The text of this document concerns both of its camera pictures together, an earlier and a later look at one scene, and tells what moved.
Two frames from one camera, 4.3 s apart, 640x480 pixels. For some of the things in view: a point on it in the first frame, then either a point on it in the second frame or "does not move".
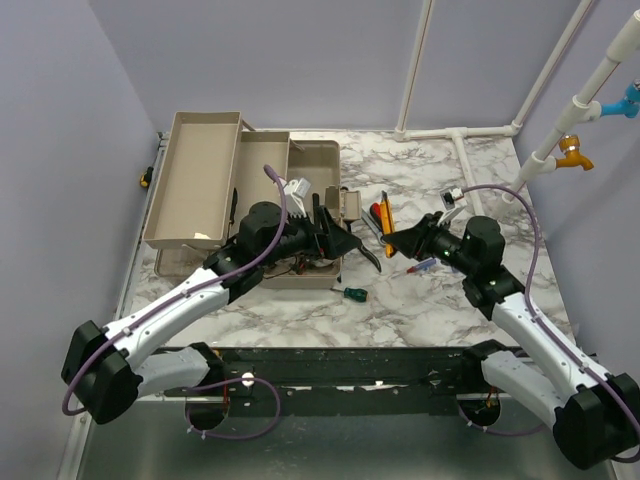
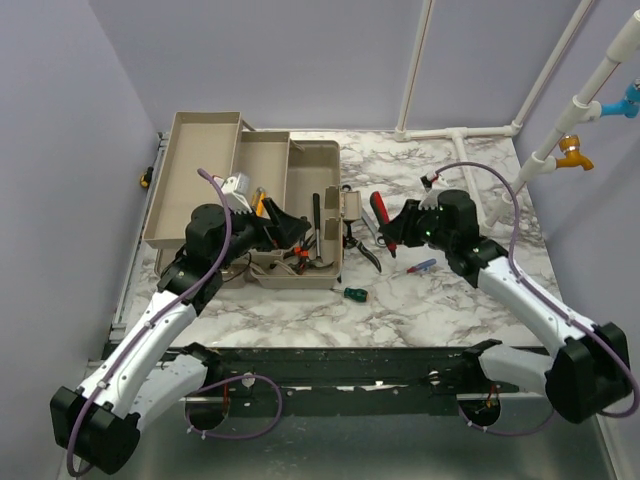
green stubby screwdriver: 352,294 does not move
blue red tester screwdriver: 422,265 does not move
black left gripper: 335,240 to 281,227
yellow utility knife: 388,221 to 259,195
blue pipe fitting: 629,107 does not move
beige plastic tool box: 212,172 does not move
